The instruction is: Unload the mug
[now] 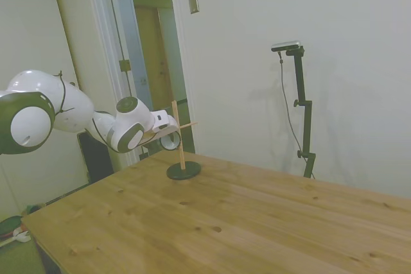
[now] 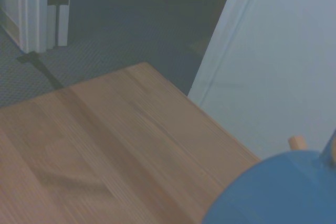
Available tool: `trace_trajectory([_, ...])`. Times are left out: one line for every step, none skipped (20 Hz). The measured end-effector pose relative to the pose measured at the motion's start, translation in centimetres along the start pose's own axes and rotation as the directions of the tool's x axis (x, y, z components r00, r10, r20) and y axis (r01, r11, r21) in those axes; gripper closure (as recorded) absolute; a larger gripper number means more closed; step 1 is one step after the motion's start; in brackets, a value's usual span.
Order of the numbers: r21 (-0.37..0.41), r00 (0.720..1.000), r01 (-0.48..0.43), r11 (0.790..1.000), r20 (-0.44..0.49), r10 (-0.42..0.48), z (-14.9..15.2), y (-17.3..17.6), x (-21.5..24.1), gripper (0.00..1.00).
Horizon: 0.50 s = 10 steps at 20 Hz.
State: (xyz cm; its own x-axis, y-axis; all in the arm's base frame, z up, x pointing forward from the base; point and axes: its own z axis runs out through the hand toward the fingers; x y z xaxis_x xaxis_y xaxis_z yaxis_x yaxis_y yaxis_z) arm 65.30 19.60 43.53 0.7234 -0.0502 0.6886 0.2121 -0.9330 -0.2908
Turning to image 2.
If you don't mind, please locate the wooden mug tree stand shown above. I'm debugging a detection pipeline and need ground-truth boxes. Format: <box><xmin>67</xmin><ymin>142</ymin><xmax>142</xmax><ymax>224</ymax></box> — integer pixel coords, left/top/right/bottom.
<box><xmin>288</xmin><ymin>135</ymin><xmax>336</xmax><ymax>168</ymax></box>

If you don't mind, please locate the blue enamel mug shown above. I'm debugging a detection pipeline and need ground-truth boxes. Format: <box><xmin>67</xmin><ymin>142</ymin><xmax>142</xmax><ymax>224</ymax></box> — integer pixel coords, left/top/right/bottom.
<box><xmin>202</xmin><ymin>129</ymin><xmax>336</xmax><ymax>224</ymax></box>

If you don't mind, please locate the white panel board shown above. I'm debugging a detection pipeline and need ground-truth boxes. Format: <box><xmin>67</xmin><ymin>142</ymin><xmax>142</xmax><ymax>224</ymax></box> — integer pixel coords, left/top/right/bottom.
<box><xmin>187</xmin><ymin>0</ymin><xmax>336</xmax><ymax>161</ymax></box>

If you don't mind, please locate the white folding partition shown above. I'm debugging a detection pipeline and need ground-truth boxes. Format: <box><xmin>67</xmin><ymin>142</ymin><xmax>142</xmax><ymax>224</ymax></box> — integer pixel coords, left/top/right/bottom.
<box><xmin>0</xmin><ymin>0</ymin><xmax>72</xmax><ymax>54</ymax></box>

